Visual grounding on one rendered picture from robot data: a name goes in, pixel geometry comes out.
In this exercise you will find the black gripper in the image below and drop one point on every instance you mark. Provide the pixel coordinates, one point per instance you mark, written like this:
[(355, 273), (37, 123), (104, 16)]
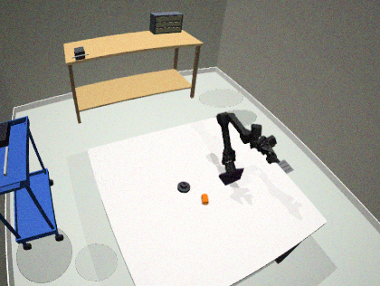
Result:
[(263, 145)]

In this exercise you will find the orange knob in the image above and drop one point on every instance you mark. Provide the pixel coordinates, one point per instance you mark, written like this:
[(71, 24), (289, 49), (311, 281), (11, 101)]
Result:
[(205, 199)]

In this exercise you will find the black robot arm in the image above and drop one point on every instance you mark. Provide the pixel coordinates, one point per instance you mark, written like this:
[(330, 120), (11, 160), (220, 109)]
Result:
[(246, 135)]

